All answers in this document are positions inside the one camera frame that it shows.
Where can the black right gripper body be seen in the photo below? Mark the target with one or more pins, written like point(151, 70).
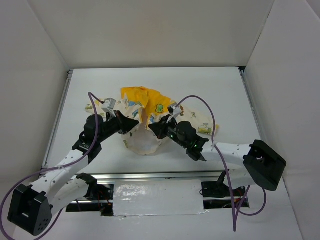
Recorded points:
point(164, 128)

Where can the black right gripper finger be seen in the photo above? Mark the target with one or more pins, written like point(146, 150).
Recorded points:
point(166, 123)
point(159, 130)

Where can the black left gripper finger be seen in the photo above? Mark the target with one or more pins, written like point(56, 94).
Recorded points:
point(125, 121)
point(125, 128)

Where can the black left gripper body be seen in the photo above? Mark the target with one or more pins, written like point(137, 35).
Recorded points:
point(120, 121)

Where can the cream yellow dinosaur print jacket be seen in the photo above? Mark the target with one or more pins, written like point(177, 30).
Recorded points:
point(148, 106)

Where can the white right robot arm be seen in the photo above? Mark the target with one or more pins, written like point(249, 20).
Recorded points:
point(258, 163)

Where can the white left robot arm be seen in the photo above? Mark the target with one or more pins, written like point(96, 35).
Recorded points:
point(32, 207)

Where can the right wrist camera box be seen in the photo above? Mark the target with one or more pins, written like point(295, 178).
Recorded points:
point(174, 111)

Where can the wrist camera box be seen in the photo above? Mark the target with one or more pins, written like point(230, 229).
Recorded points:
point(174, 111)
point(109, 105)

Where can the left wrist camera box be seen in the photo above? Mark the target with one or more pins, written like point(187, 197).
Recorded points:
point(109, 105)

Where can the aluminium front rail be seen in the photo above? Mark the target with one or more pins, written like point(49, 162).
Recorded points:
point(157, 175)

